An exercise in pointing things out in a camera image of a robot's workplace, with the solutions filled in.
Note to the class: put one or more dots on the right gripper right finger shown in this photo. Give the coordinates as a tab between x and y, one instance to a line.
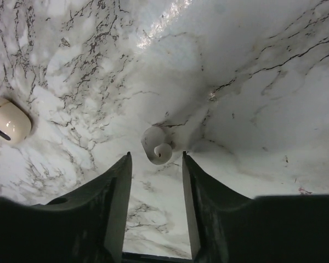
225	226

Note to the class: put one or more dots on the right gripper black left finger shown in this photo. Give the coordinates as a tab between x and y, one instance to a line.
84	225

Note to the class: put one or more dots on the white earbud pair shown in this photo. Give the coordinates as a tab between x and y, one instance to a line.
158	145

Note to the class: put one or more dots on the beige earbud charging case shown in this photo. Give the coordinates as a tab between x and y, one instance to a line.
15	125

